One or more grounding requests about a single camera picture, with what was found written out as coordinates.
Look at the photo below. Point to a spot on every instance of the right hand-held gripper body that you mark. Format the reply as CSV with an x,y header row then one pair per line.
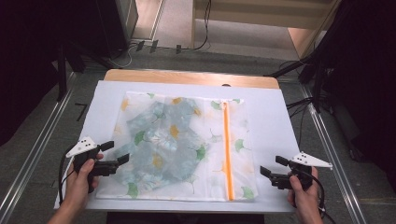
x,y
308,160

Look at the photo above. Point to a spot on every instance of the person's right hand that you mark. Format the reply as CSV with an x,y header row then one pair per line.
x,y
306,200

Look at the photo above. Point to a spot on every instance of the leaf print mesh laundry bag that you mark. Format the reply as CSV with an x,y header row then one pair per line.
x,y
239,124

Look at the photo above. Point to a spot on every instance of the white table board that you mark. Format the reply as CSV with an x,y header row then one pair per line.
x,y
274,124

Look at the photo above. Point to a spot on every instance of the blue-grey floral garment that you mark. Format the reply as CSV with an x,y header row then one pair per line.
x,y
162,146

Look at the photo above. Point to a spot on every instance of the dark cabinet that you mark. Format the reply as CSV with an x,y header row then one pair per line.
x,y
112,28

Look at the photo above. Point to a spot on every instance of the aluminium floor rail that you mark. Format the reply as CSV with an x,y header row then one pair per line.
x,y
34,149
330,143

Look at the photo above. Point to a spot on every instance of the light wooden frame furniture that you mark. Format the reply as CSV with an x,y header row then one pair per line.
x,y
249,17

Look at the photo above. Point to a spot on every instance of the wooden table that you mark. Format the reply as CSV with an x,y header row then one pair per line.
x,y
149,75

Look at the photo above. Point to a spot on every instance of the black curtain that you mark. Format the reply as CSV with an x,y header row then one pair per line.
x,y
367,77
25,62

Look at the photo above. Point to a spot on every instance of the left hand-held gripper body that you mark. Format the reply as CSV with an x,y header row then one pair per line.
x,y
82,146

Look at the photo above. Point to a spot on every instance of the person's left hand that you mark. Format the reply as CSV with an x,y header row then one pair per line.
x,y
76,189

